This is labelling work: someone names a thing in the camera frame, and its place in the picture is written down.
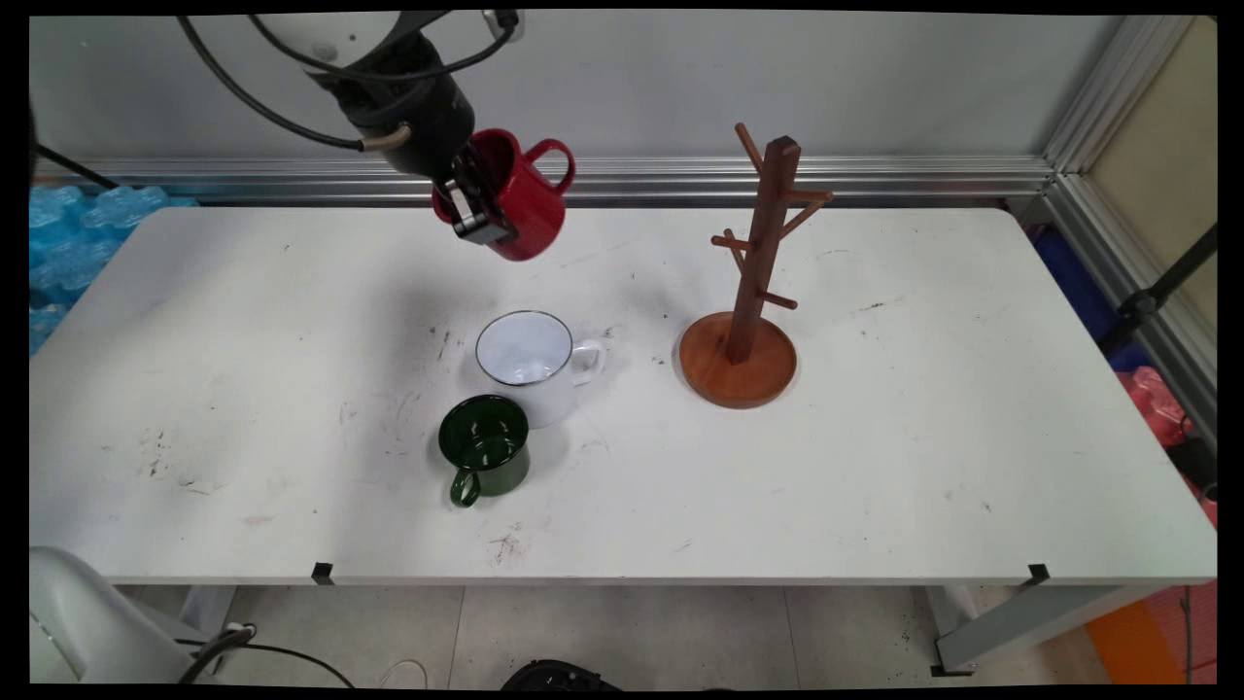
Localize orange box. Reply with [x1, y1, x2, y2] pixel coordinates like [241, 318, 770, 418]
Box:
[1084, 581, 1218, 684]

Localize red bubble wrap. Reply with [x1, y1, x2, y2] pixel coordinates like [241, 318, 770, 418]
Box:
[1116, 366, 1218, 531]

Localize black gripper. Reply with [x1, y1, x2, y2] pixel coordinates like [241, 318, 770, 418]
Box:
[335, 39, 516, 247]

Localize small black box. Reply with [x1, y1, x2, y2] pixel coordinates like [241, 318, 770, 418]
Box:
[1166, 436, 1218, 502]

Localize wooden mug tree stand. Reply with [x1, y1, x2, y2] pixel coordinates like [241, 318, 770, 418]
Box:
[678, 122, 835, 409]

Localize white enamel mug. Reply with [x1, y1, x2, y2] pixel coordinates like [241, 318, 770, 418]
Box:
[474, 310, 608, 430]

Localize aluminium frame corner post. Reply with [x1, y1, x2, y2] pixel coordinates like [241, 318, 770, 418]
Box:
[1042, 15, 1198, 176]

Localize blue container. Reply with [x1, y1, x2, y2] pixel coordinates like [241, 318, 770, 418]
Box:
[1032, 226, 1153, 375]

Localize aluminium frame rail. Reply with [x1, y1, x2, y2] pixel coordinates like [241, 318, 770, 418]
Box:
[1011, 170, 1218, 448]
[29, 156, 1055, 207]

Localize grey metal table leg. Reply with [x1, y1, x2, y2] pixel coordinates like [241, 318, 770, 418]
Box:
[923, 583, 1167, 679]
[180, 585, 239, 643]

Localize red ceramic mug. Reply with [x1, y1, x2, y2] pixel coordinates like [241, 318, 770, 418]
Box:
[432, 128, 576, 262]

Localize white plastic housing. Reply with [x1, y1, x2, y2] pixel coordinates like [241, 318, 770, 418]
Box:
[29, 544, 195, 684]

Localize black tripod stand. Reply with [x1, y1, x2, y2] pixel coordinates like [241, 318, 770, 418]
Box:
[1096, 222, 1218, 359]

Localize dark green enamel mug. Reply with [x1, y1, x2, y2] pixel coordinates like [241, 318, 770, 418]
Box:
[437, 394, 532, 509]

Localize blue bubble wrap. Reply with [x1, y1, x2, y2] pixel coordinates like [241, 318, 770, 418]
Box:
[29, 185, 200, 346]

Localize black floor object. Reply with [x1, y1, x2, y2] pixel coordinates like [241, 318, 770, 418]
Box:
[501, 659, 623, 691]

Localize straight black cable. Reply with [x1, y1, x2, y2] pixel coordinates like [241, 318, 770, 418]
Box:
[29, 139, 120, 192]

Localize black floor cable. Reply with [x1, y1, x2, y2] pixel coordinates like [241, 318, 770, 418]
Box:
[175, 625, 356, 687]

